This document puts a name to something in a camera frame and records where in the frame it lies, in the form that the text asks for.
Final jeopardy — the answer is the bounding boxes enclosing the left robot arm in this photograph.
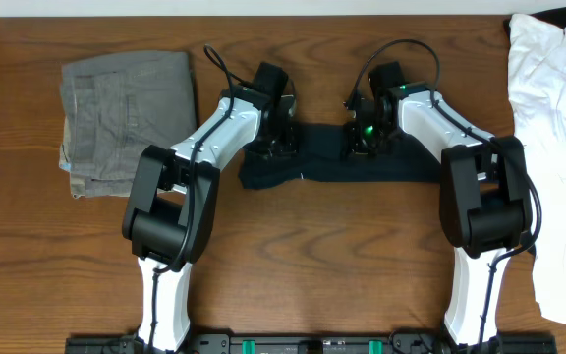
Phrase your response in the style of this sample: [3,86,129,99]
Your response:
[122,87,297,353]

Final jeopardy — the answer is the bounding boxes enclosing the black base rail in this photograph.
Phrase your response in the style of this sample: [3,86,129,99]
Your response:
[64,333,558,354]

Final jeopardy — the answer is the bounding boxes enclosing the black t-shirt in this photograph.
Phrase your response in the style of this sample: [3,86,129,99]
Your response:
[239,123,440,190]

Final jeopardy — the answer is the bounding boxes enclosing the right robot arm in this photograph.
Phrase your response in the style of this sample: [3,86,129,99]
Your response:
[344,83,540,353]

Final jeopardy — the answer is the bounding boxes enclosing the folded grey khaki pants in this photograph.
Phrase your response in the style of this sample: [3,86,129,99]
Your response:
[59,50,197,198]

